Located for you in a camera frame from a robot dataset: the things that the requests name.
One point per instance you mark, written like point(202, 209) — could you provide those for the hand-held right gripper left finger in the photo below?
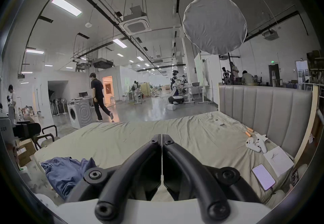
point(119, 174)

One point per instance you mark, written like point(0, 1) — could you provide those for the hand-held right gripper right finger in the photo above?
point(202, 174)

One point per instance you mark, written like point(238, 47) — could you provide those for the bed with beige sheet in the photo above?
point(202, 137)

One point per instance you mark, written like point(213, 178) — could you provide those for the blue shirt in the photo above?
point(64, 171)

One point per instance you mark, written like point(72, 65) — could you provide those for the small white card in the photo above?
point(219, 122)

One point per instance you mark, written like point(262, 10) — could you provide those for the white hand controller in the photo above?
point(262, 142)
point(252, 144)

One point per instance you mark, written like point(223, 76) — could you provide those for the smartphone with lit screen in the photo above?
point(263, 176)

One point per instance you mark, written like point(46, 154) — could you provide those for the orange and white pen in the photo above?
point(249, 131)

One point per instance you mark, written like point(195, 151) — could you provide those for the white washing machine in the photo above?
point(80, 114)

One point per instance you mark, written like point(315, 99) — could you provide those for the white box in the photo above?
point(279, 161)

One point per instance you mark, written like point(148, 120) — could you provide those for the white table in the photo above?
point(193, 93)

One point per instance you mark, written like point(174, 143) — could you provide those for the white humanoid robot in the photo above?
point(175, 90)

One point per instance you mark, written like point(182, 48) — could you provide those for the grey padded headboard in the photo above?
point(268, 111)

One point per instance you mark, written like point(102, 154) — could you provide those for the brown carton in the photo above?
point(24, 152)

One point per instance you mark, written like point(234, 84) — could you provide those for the black chair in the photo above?
point(30, 133)

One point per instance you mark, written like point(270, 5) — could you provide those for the group of people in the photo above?
point(236, 74)

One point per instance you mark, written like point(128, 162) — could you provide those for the round white softbox lamp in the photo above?
point(214, 24)

